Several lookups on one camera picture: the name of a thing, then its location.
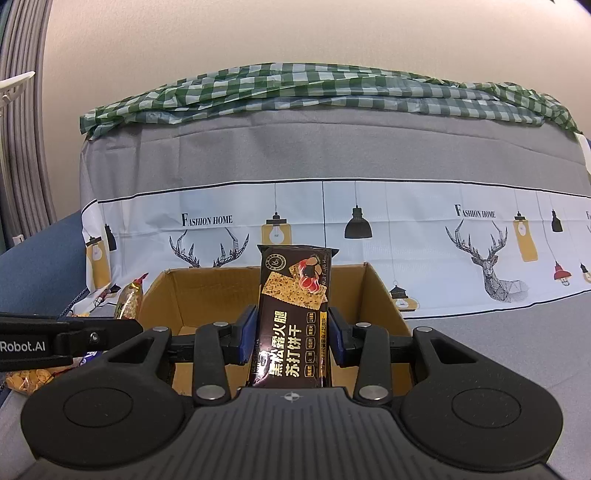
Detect brown cardboard box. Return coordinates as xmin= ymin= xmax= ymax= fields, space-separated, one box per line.
xmin=137 ymin=262 xmax=414 ymax=398

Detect white plastic rack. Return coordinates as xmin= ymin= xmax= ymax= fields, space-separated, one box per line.
xmin=0 ymin=71 xmax=37 ymax=118

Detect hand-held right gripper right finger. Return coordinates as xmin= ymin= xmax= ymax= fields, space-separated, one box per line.
xmin=328 ymin=305 xmax=476 ymax=404

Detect grey deer print sheet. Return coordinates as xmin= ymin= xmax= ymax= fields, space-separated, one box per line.
xmin=60 ymin=108 xmax=591 ymax=462

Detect grey curtain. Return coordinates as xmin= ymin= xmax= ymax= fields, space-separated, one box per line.
xmin=0 ymin=0 xmax=58 ymax=257

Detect yellow candy packet red ends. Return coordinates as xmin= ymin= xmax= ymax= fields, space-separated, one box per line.
xmin=113 ymin=272 xmax=149 ymax=320

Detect blue sofa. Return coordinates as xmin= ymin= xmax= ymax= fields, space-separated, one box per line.
xmin=0 ymin=210 xmax=88 ymax=319

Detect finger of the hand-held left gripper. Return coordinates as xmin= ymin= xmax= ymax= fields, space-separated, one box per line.
xmin=52 ymin=318 xmax=145 ymax=357

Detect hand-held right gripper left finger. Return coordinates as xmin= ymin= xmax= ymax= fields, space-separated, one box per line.
xmin=107 ymin=305 xmax=259 ymax=405

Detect green checked cloth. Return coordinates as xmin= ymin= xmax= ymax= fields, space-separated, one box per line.
xmin=78 ymin=61 xmax=585 ymax=139

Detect dark brown cracker packet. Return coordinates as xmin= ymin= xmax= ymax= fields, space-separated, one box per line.
xmin=248 ymin=244 xmax=337 ymax=391

